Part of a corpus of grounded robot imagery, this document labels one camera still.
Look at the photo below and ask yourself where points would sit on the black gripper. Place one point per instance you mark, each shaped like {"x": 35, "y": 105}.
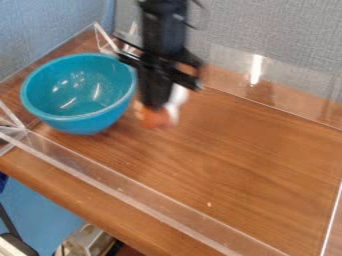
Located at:
{"x": 166, "y": 63}

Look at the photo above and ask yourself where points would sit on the brown and white mushroom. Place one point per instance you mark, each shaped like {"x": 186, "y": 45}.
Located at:
{"x": 166, "y": 117}

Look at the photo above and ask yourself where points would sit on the blue bowl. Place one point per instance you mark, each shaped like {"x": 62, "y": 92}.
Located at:
{"x": 79, "y": 93}

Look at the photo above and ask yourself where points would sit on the clear acrylic back barrier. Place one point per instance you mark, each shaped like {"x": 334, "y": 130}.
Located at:
{"x": 269, "y": 70}

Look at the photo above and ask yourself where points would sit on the clear acrylic barrier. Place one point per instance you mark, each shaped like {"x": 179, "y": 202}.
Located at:
{"x": 190, "y": 221}
{"x": 269, "y": 70}

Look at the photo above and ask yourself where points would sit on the clear acrylic front barrier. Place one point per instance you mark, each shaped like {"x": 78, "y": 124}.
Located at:
{"x": 190, "y": 221}

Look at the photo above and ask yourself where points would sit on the white object under table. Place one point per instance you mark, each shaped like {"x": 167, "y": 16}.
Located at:
{"x": 87, "y": 241}

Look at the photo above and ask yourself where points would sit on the black stand leg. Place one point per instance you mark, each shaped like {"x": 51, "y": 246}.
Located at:
{"x": 12, "y": 246}

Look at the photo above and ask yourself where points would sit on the clear acrylic corner bracket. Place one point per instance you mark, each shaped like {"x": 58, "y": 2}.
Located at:
{"x": 115, "y": 45}

